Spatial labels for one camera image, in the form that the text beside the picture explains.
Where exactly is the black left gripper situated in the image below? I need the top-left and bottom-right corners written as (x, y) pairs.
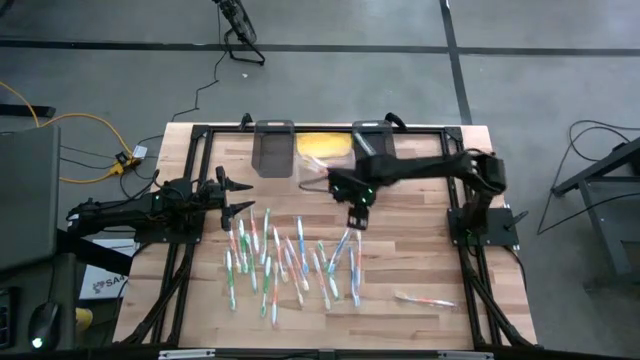
top-left (198, 166), bottom-right (257, 232)

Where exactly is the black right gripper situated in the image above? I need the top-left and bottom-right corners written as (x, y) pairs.
top-left (327, 167), bottom-right (380, 231)

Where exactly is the green white toothbrush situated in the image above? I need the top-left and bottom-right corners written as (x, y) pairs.
top-left (224, 247), bottom-right (237, 312)
top-left (259, 208), bottom-right (272, 266)
top-left (259, 255), bottom-right (273, 319)
top-left (355, 133), bottom-right (376, 157)
top-left (317, 240), bottom-right (340, 301)
top-left (244, 233), bottom-right (259, 295)
top-left (237, 218), bottom-right (249, 275)

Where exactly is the smoky grey plastic bin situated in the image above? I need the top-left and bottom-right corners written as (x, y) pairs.
top-left (351, 119), bottom-right (397, 162)
top-left (250, 119), bottom-right (296, 180)

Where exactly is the pile of bagged utensils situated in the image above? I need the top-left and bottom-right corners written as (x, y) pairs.
top-left (311, 249), bottom-right (332, 311)

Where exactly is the clear plastic bin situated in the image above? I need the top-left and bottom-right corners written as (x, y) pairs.
top-left (294, 147), bottom-right (357, 194)

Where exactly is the yellow sponge cloth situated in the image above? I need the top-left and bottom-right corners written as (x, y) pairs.
top-left (295, 132), bottom-right (354, 160)

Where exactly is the yellow black power plug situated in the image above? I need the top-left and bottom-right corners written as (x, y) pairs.
top-left (109, 151), bottom-right (142, 176)

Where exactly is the black desk beam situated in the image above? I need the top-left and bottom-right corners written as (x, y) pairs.
top-left (54, 227), bottom-right (134, 276)

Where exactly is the white printed box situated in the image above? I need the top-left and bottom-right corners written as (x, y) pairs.
top-left (79, 238), bottom-right (137, 300)

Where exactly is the small yellow object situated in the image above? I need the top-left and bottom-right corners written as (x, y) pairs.
top-left (74, 307), bottom-right (95, 334)

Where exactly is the black flat bar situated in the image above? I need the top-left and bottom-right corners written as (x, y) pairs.
top-left (0, 103), bottom-right (56, 119)

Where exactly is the black computer mouse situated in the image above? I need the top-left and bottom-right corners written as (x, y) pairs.
top-left (27, 301), bottom-right (61, 351)

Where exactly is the black metal side table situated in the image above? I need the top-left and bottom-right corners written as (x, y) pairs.
top-left (549, 137), bottom-right (640, 291)

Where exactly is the black device with display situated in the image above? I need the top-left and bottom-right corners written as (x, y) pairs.
top-left (0, 287), bottom-right (16, 351)

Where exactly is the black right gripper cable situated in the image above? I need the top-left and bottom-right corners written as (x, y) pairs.
top-left (298, 174), bottom-right (334, 194)

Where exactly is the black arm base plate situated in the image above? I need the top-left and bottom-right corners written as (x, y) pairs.
top-left (133, 209), bottom-right (205, 245)
top-left (447, 206), bottom-right (521, 247)

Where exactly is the yellow extension cable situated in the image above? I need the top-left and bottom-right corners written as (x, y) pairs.
top-left (0, 81), bottom-right (136, 184)

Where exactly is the silver metal bracket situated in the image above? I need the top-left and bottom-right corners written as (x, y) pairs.
top-left (158, 349), bottom-right (216, 360)
top-left (437, 350), bottom-right (494, 360)

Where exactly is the thin black floor cable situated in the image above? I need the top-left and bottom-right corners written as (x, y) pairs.
top-left (567, 118), bottom-right (640, 164)
top-left (536, 127), bottom-right (640, 236)

